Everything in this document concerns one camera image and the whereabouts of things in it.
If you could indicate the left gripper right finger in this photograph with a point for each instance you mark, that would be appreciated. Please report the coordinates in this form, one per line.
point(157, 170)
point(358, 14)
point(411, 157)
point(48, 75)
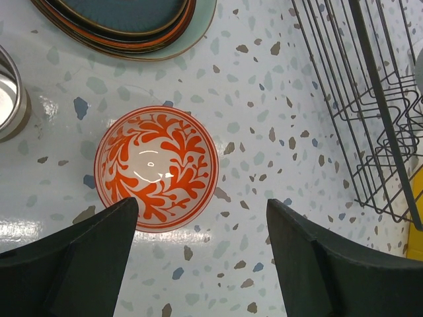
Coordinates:
point(324, 274)

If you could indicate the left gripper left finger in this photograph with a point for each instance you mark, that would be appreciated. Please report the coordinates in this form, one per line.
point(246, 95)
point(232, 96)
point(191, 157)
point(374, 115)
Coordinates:
point(77, 271)

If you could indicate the white orange patterned bowl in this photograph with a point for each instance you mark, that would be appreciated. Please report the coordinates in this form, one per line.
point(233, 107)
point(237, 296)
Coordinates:
point(162, 157)

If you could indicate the cream brown cup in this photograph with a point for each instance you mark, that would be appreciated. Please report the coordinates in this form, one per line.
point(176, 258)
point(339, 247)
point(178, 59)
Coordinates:
point(15, 102)

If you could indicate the yellow patterned plate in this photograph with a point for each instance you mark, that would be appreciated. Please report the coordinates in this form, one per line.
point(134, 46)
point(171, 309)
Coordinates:
point(115, 49)

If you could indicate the dark blue plate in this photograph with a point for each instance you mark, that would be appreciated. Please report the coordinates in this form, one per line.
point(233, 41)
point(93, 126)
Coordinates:
point(136, 17)

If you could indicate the green floral plate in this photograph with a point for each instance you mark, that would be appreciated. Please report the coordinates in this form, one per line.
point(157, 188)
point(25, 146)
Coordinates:
point(201, 21)

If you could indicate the black plate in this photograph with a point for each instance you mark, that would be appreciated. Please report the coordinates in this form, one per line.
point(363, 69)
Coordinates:
point(179, 23)

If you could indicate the yellow plastic tray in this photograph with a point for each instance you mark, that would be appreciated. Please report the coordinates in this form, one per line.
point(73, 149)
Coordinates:
point(415, 243)

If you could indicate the pale green ribbed cup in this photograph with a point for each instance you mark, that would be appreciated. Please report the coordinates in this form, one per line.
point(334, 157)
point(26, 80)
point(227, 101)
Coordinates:
point(418, 72)

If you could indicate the black wire dish rack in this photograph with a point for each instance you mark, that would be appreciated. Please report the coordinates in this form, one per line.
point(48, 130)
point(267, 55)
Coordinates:
point(363, 54)

